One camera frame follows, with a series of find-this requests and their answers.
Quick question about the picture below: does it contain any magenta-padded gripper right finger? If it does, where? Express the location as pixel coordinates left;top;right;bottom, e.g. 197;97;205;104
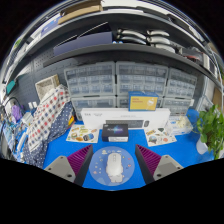
134;143;184;185

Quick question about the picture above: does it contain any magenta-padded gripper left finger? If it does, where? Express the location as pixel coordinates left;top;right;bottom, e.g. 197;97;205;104
44;143;94;187

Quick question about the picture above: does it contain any grey computer mouse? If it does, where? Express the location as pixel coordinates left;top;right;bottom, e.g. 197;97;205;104
105;152;125;176

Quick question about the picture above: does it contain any round blue rabbit-print mouse pad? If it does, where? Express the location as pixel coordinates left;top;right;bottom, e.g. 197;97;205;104
88;146;136;186

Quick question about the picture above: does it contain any navy polka dot cloth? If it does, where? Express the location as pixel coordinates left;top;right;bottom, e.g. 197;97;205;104
22;101;75;169

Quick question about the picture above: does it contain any sticker sheet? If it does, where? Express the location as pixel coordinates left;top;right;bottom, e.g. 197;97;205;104
143;127;178;148
65;124;100;144

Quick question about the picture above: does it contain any white and blue glove box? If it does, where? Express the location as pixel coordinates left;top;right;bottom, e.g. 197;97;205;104
168;114;194;136

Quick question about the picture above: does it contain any white plant pot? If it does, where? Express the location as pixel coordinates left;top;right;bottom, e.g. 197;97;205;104
196;138;210;155

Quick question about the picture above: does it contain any cream disposable glove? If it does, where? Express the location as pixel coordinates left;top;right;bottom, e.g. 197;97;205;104
176;116;191;129

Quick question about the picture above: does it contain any white red-blue dotted cloth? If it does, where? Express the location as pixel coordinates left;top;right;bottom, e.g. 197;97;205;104
26;83;72;154

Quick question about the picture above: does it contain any small black box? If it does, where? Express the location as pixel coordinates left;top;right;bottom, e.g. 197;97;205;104
101;123;130;143

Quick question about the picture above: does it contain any white keyboard packaging box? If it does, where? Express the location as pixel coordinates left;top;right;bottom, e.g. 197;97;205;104
80;107;171;130

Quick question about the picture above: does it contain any green leafy plant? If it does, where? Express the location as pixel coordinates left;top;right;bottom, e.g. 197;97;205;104
188;104;224;160

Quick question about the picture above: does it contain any yellow and blue box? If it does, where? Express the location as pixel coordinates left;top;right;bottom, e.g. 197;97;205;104
128;91;160;112

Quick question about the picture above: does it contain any white woven basket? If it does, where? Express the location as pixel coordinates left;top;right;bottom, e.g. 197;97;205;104
34;73;61;101

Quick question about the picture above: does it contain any grey metal shelf unit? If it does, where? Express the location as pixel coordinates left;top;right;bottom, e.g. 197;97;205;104
0;0;224;91

